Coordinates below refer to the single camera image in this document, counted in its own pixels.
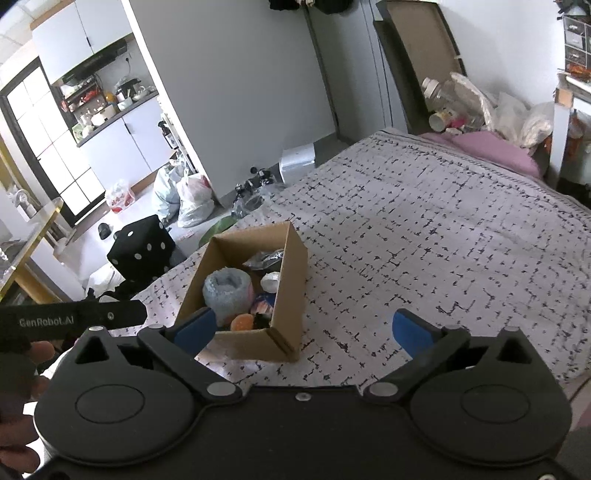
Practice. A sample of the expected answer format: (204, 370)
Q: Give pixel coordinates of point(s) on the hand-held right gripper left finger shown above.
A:
(196, 325)

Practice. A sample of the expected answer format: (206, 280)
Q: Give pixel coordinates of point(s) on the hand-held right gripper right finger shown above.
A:
(411, 333)

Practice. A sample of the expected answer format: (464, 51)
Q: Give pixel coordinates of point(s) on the orange soft item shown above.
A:
(242, 321)

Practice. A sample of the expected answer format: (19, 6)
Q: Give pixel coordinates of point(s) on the light blue fluffy headband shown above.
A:
(228, 288)

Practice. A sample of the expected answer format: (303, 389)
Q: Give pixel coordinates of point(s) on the black fuzzy scrunchie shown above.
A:
(262, 321)

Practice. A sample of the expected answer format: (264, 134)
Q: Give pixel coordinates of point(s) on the white foam cube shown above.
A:
(270, 279)

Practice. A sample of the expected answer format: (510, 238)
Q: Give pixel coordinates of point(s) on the brown cardboard box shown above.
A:
(291, 295)

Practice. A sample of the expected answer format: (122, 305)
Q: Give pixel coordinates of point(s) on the dark grey item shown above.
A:
(270, 258)

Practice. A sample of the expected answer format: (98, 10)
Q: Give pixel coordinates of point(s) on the person's left hand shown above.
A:
(41, 352)

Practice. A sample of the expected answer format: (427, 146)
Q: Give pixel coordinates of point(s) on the dark cloth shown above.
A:
(115, 291)

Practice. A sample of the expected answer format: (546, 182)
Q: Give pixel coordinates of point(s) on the colourful printed item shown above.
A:
(263, 302)

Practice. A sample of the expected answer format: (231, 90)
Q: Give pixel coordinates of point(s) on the glass table with gold edge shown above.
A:
(32, 240)

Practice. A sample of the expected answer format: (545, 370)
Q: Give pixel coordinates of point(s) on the black shoe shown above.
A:
(105, 231)

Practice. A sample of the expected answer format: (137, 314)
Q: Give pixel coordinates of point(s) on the black dice stool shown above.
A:
(141, 251)

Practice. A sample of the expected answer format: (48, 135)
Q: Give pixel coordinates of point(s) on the patterned white bedspread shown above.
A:
(415, 240)

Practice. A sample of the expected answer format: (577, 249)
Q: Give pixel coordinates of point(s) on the green leaf-shaped item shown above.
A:
(217, 230)

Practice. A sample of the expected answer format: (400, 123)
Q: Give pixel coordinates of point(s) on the red and white bag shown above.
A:
(120, 197)

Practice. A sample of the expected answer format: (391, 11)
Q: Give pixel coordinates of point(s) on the grey plastic bag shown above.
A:
(167, 194)

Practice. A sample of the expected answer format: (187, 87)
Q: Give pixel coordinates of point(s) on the black gear on floor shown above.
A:
(256, 194)

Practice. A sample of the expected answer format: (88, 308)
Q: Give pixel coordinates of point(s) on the white box appliance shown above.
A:
(299, 165)

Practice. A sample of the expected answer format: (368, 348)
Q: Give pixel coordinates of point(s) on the pink pillow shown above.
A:
(485, 147)

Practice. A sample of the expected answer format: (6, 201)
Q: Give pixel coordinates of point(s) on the paper cup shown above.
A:
(441, 121)

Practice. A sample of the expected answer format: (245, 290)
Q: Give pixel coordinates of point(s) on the pile of clear plastic bags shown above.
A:
(512, 115)

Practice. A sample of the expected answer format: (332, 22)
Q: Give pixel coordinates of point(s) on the clear plastic jar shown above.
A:
(438, 92)

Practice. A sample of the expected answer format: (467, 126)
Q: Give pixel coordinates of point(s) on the white desk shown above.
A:
(561, 134)

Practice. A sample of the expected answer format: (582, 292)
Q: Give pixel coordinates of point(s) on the colourful bags under desk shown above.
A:
(579, 147)

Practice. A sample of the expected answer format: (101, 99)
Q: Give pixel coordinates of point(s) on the black range hood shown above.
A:
(99, 57)

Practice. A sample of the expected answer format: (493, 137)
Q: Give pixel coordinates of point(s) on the leaning brown board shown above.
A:
(420, 50)

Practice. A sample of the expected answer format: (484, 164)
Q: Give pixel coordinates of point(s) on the grey drawer organizer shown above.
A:
(577, 41)

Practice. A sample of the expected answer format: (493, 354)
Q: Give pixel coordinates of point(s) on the hanging dark clothes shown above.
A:
(323, 4)

